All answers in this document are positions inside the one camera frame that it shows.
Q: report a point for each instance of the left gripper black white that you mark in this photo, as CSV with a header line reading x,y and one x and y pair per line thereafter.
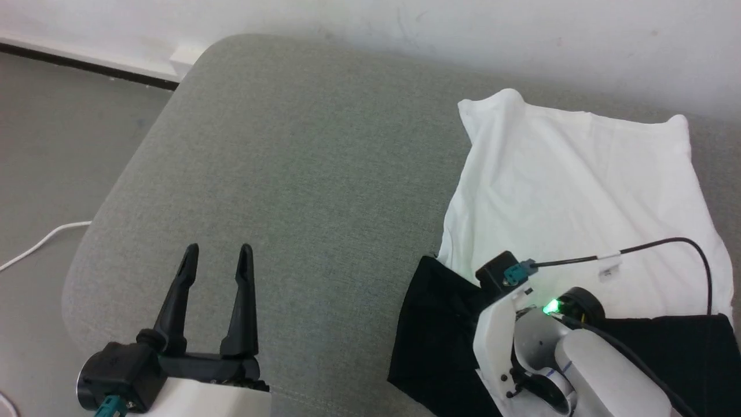
x,y
208,394

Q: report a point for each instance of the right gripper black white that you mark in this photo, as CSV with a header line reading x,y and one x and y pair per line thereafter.
x,y
492,341

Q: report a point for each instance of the white and black bear t-shirt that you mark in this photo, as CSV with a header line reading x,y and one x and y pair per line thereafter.
x,y
579,185

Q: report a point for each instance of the grey fabric sofa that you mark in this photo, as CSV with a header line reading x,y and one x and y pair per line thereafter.
x,y
318,202

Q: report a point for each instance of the dark baseboard strip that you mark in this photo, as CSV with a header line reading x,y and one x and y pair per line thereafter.
x,y
87,65

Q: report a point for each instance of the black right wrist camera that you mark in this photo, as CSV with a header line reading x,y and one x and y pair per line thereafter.
x,y
492,275

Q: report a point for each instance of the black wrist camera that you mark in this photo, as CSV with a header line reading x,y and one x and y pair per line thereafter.
x,y
116,370
492,275

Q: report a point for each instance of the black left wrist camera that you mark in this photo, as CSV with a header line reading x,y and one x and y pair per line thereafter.
x,y
116,370

